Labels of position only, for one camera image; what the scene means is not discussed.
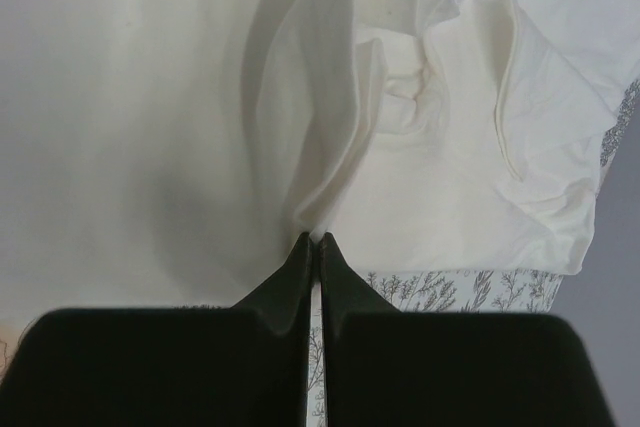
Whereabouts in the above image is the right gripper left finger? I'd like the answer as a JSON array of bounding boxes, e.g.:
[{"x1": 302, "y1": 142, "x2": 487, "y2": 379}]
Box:
[{"x1": 1, "y1": 235, "x2": 314, "y2": 426}]

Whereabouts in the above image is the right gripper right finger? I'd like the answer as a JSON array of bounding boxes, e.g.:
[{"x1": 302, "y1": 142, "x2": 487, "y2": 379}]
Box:
[{"x1": 318, "y1": 235, "x2": 614, "y2": 426}]

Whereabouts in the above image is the white t shirt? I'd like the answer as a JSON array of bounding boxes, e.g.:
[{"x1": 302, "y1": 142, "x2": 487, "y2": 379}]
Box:
[{"x1": 1, "y1": 0, "x2": 639, "y2": 321}]

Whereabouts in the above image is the floral table mat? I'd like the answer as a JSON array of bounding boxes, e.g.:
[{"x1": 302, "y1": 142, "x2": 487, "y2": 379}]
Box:
[{"x1": 307, "y1": 0, "x2": 640, "y2": 427}]

